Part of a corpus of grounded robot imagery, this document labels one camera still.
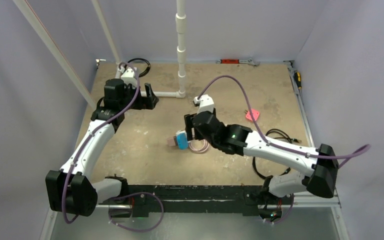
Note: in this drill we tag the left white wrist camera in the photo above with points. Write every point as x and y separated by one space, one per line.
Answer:
127 75

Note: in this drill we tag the white PVC pipe frame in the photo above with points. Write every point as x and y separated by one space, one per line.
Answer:
180 18

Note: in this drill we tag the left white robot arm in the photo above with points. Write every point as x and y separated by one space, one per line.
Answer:
104 123

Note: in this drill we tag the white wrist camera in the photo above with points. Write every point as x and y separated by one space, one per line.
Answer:
127 75
205 103

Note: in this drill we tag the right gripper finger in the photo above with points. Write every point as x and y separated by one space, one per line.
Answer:
197 135
188 123

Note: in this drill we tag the dusty pink plug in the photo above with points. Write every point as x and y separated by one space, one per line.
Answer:
172 141

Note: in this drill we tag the blue plug adapter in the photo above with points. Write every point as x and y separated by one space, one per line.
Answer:
183 145

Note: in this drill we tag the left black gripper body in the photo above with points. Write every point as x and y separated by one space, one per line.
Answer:
137 104

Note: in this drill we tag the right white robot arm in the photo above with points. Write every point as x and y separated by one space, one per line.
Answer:
314 169

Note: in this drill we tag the pink plug adapter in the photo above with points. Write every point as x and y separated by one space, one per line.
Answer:
252 114

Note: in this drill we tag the yellow handled screwdriver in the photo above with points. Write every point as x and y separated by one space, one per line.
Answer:
298 80

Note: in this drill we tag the red adjustable wrench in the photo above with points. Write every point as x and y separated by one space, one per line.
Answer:
249 61

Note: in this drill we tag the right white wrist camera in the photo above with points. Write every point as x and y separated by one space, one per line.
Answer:
205 103

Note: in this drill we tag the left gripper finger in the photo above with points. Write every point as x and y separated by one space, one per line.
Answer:
149 103
149 93

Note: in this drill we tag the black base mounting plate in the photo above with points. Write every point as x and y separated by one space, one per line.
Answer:
248 200

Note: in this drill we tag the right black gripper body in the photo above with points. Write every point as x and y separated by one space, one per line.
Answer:
194 126

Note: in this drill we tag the aluminium extrusion rail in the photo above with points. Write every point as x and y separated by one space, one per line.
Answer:
314 200

